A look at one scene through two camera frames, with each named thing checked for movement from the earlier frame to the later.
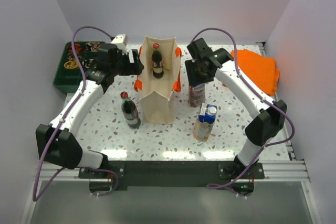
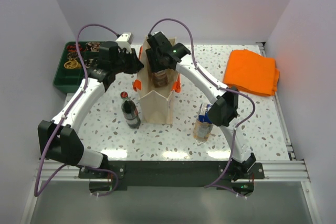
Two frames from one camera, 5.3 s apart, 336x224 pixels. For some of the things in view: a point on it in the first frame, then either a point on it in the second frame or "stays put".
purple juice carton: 197,94 -> 159,78
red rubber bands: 76,46 stays put
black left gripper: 134,68 stays put
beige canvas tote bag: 156,93 stays put
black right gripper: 193,78 -> 154,65
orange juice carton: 205,123 stays put
